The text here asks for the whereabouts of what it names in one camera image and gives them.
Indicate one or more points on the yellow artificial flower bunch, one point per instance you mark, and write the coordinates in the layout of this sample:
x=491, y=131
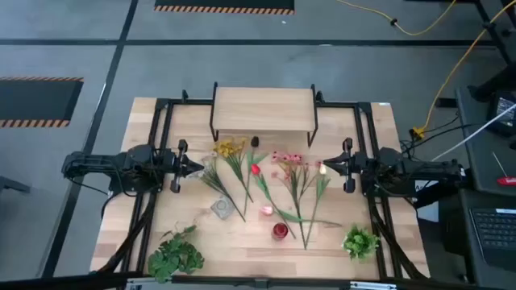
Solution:
x=227, y=148

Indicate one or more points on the cream artificial tulip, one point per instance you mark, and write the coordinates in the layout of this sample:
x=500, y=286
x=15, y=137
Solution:
x=322, y=169

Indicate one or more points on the dark artificial tulip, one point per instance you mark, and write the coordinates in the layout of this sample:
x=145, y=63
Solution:
x=255, y=141

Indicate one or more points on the black aluminium table frame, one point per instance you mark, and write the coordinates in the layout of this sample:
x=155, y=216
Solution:
x=342, y=104

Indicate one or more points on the black mat with hazard stripes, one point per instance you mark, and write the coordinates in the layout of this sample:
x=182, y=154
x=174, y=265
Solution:
x=36, y=100
x=221, y=3

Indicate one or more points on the black side desk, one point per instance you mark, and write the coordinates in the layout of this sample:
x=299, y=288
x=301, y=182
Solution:
x=483, y=169

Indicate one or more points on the pink artificial blossom spray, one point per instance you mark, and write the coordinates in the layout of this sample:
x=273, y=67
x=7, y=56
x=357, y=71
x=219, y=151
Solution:
x=287, y=158

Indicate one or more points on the small bushy green plant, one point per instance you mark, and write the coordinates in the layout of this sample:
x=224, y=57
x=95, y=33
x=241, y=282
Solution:
x=359, y=243

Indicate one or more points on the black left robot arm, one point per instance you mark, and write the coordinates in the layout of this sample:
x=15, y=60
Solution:
x=101, y=164

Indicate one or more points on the black laptop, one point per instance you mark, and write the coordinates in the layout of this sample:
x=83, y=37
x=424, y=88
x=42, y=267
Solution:
x=496, y=233

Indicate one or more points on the black tablet screen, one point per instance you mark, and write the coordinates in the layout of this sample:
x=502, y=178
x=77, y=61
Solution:
x=506, y=110

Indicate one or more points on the white label sheet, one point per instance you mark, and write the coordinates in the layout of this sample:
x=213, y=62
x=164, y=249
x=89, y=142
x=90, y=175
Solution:
x=427, y=209

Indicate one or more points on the black stand legs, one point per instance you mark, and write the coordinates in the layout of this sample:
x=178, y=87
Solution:
x=493, y=82

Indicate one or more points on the wooden shelf with black legs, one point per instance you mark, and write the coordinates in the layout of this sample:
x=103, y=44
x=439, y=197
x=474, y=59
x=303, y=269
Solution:
x=262, y=108

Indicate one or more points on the white artificial blossom spray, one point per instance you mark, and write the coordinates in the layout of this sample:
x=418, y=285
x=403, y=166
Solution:
x=213, y=179

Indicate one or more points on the pink artificial tulip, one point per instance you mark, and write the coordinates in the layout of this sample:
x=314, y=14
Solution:
x=266, y=210

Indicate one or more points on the red ribbed glass vase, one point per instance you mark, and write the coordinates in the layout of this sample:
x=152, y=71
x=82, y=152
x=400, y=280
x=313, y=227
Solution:
x=280, y=231

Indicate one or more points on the black camera mount rail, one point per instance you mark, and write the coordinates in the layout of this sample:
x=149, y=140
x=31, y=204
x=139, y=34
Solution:
x=242, y=282

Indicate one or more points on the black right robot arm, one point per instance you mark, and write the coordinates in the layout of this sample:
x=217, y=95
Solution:
x=423, y=167

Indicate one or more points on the red artificial tulip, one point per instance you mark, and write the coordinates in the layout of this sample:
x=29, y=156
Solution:
x=255, y=169

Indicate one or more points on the clear cut-glass vase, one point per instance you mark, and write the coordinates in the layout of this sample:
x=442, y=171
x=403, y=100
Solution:
x=221, y=207

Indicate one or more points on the grey furniture foot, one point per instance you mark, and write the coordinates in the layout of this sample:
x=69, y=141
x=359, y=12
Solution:
x=12, y=184

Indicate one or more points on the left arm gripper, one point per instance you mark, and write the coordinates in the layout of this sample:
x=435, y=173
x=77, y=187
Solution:
x=177, y=165

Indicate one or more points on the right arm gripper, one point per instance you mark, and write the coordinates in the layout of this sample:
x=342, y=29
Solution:
x=352, y=165

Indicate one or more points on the large-leaf green artificial plant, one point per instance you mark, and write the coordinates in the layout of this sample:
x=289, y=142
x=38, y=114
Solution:
x=173, y=255

